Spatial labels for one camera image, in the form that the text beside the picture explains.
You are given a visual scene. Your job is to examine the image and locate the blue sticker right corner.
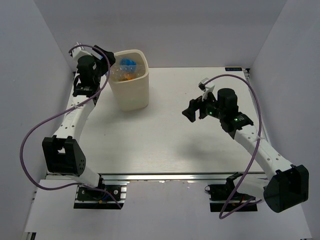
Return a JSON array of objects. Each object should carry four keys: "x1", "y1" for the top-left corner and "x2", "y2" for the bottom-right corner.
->
[{"x1": 224, "y1": 67, "x2": 243, "y2": 72}]

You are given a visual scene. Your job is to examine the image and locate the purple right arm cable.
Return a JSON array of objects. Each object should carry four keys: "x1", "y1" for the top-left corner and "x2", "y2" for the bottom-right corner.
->
[{"x1": 198, "y1": 74, "x2": 262, "y2": 220}]

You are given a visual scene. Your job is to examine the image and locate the orange juice bottle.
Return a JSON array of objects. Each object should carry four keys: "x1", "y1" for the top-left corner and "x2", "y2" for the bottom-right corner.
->
[{"x1": 117, "y1": 73, "x2": 137, "y2": 82}]

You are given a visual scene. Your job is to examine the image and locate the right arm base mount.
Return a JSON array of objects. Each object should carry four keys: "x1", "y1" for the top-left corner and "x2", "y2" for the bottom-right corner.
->
[{"x1": 204, "y1": 174, "x2": 261, "y2": 213}]

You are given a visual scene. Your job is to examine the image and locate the clear white-cap bottle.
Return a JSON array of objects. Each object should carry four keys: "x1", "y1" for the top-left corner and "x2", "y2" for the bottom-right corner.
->
[{"x1": 110, "y1": 64, "x2": 146, "y2": 82}]

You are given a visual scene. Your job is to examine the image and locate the blue label water bottle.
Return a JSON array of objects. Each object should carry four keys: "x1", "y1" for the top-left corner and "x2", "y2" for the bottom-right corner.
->
[{"x1": 119, "y1": 58, "x2": 141, "y2": 74}]

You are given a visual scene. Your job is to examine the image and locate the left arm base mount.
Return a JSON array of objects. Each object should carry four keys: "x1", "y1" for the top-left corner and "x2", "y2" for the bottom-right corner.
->
[{"x1": 73, "y1": 181, "x2": 128, "y2": 210}]

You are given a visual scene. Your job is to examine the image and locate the aluminium table frame rail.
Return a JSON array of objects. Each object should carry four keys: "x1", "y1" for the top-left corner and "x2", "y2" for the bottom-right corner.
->
[{"x1": 47, "y1": 172, "x2": 266, "y2": 185}]

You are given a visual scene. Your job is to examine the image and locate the cream plastic bin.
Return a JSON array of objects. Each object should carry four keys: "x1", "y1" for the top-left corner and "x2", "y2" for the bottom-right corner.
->
[{"x1": 108, "y1": 49, "x2": 149, "y2": 111}]

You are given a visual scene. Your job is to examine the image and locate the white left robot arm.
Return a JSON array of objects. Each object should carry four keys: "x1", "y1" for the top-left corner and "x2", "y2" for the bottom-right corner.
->
[{"x1": 42, "y1": 45, "x2": 116, "y2": 200}]

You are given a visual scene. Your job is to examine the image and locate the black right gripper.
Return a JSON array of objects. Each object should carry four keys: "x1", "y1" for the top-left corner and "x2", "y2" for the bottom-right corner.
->
[{"x1": 181, "y1": 89, "x2": 225, "y2": 123}]

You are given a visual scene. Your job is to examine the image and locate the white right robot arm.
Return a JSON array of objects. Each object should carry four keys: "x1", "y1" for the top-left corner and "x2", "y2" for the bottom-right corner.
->
[{"x1": 182, "y1": 88, "x2": 309, "y2": 213}]

